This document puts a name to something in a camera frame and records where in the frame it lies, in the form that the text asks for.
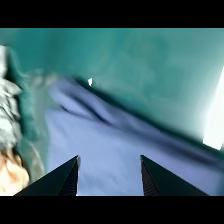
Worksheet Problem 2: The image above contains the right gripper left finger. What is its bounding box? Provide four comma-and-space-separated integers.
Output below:
14, 154, 81, 197

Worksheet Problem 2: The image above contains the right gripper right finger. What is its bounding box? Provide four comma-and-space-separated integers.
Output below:
139, 154, 210, 197

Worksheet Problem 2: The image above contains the blue shirt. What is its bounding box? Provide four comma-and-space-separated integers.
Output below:
44, 75, 224, 197

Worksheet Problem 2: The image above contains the grey garment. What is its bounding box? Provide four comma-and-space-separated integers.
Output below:
0, 44, 25, 152

